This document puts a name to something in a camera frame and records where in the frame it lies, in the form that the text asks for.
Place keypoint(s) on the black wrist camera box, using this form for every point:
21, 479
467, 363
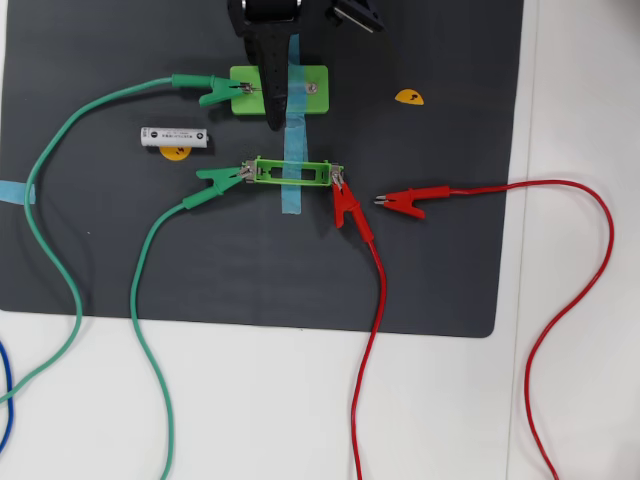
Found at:
357, 15

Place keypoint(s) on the black textured work mat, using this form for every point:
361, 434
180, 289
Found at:
250, 260

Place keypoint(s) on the short blue tape piece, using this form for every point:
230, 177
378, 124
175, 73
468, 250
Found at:
15, 192

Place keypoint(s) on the green alligator clip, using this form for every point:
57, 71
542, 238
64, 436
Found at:
215, 182
210, 87

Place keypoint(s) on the yellow lightning marker sticker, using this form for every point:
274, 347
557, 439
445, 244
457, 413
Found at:
407, 98
175, 155

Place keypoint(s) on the light green bulb holder block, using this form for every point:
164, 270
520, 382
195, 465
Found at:
245, 105

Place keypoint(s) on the red alligator clip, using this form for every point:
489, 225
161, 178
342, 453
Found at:
345, 202
415, 200

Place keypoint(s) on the white AA battery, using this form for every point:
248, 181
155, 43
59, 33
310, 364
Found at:
172, 137

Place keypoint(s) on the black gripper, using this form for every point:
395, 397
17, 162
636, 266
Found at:
265, 47

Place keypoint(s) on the light green battery holder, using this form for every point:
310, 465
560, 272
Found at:
258, 170

